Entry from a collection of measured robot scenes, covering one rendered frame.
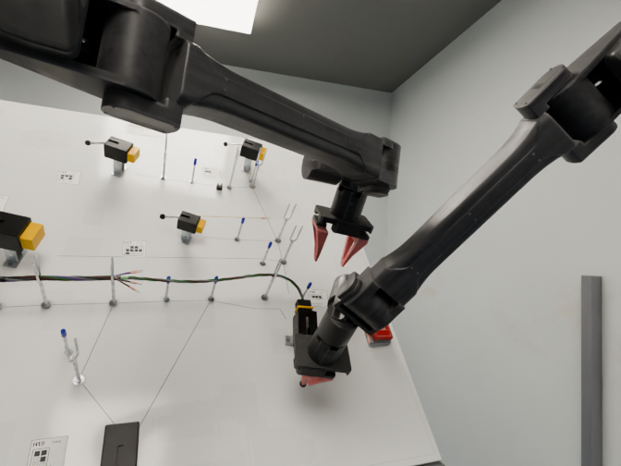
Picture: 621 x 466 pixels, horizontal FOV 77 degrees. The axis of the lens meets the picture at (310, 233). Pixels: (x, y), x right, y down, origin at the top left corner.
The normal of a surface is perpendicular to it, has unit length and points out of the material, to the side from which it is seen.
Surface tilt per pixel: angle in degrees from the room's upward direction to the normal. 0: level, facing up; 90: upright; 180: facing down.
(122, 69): 90
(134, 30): 90
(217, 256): 51
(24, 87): 90
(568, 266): 90
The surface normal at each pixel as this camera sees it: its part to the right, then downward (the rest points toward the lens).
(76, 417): 0.32, -0.65
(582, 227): -0.96, -0.06
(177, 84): -0.72, -0.15
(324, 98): 0.27, -0.05
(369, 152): 0.67, 0.02
